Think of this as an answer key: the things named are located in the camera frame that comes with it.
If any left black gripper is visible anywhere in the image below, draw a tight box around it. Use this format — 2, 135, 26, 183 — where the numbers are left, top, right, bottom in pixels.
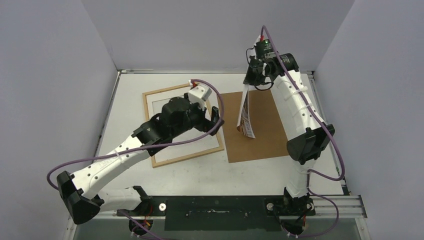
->
171, 93, 224, 138

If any book photo print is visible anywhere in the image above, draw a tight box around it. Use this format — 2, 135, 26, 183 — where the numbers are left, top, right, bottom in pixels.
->
236, 84, 256, 139

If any brown backing board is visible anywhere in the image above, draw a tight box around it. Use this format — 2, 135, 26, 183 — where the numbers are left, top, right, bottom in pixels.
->
221, 90, 289, 163

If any wooden picture frame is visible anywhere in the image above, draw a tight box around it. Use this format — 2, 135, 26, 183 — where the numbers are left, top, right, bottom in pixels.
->
143, 92, 224, 158

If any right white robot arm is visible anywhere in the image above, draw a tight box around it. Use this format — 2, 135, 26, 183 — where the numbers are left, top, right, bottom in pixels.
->
237, 35, 335, 215

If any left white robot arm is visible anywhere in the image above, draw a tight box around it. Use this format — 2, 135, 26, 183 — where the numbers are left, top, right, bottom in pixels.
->
56, 97, 225, 225

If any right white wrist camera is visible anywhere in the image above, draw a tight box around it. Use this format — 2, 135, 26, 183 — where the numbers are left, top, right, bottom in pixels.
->
253, 35, 272, 51

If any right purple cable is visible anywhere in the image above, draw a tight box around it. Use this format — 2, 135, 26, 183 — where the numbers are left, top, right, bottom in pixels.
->
260, 25, 346, 239

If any purple cable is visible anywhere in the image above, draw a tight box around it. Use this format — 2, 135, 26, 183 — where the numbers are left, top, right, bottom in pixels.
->
46, 78, 226, 240
260, 25, 346, 239

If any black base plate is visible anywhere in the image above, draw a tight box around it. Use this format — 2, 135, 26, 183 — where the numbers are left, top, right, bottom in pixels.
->
118, 195, 316, 232

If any aluminium rail front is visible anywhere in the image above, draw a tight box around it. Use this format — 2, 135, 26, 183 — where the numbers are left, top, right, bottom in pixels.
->
311, 195, 368, 219

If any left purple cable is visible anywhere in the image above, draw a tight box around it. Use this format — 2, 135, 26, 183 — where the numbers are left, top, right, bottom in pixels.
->
46, 78, 226, 240

